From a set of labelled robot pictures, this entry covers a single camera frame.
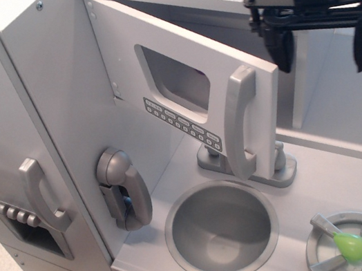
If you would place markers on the white toy microwave door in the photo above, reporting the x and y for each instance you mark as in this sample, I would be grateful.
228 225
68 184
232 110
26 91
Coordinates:
180 77

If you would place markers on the grey toy faucet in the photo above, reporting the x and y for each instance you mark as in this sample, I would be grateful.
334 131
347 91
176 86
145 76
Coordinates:
284 167

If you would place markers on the green toy pear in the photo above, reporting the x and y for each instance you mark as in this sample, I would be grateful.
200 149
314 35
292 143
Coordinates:
349 245

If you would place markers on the round grey toy sink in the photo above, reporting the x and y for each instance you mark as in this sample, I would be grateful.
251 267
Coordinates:
221 225

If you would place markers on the white toy kitchen cabinet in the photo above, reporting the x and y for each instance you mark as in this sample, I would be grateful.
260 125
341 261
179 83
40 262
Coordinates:
58 106

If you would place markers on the grey toy ice dispenser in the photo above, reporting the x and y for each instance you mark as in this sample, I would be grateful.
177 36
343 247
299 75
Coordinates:
28 228

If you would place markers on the grey toy wall phone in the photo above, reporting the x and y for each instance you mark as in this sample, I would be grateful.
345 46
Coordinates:
126 195

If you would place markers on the grey fridge door handle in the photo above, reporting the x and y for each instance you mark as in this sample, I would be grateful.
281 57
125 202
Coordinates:
32 175

